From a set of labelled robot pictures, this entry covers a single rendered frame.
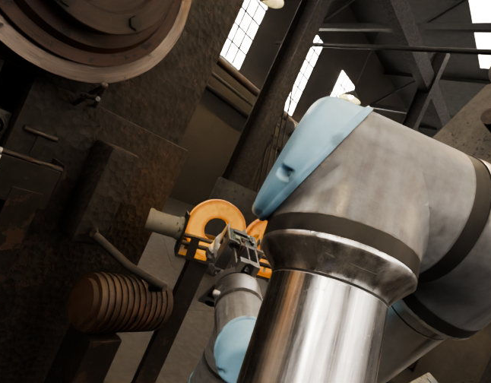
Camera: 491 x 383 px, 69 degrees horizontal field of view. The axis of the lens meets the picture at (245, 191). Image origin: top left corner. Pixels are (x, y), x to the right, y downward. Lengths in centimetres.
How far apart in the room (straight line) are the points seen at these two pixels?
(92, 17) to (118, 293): 54
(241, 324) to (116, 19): 57
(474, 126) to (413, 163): 295
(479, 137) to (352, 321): 296
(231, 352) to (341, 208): 29
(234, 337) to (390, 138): 31
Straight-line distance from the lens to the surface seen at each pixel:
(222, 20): 121
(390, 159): 26
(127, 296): 86
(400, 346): 41
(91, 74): 83
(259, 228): 95
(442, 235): 28
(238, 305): 52
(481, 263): 31
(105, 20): 75
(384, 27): 1036
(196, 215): 91
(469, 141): 317
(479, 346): 279
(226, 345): 48
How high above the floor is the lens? 82
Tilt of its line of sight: level
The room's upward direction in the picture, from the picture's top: 24 degrees clockwise
